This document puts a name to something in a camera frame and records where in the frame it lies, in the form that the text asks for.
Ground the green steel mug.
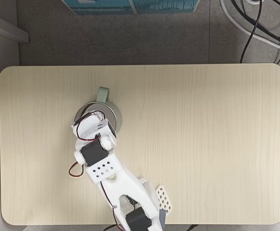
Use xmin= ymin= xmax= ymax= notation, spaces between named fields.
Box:
xmin=73 ymin=86 xmax=123 ymax=135

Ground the teal cardboard box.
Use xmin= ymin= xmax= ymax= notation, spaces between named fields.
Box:
xmin=61 ymin=0 xmax=201 ymax=16

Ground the grey clamp block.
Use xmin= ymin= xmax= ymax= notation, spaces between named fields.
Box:
xmin=159 ymin=208 xmax=167 ymax=227

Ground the white shelf board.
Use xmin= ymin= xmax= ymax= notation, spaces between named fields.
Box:
xmin=0 ymin=10 xmax=30 ymax=44

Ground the black power cable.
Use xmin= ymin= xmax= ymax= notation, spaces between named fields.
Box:
xmin=103 ymin=223 xmax=121 ymax=231

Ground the white floor cable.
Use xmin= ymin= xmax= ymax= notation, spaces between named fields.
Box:
xmin=219 ymin=0 xmax=280 ymax=65

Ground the black floor cable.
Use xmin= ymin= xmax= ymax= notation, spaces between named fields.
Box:
xmin=240 ymin=0 xmax=263 ymax=64
xmin=230 ymin=0 xmax=280 ymax=47

